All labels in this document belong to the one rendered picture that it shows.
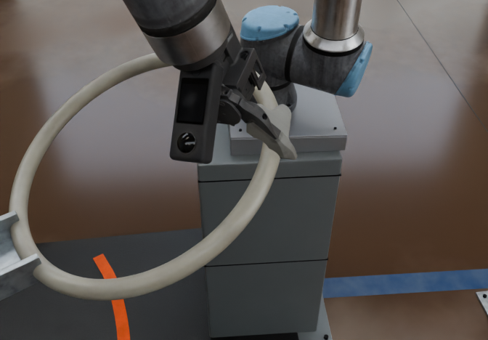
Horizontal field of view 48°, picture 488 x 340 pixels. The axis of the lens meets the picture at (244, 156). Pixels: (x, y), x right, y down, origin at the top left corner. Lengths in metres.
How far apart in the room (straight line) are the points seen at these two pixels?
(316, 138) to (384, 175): 1.34
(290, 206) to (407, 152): 1.46
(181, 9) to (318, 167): 1.03
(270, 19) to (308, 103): 0.30
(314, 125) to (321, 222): 0.32
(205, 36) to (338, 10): 0.74
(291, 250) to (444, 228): 1.04
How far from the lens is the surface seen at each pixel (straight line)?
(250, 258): 1.76
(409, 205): 2.67
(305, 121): 1.53
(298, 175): 1.52
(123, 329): 2.17
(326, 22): 1.31
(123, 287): 0.79
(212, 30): 0.57
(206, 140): 0.61
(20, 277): 0.90
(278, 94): 1.50
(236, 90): 0.65
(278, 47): 1.41
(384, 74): 3.60
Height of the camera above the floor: 1.81
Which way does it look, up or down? 40 degrees down
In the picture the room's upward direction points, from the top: straight up
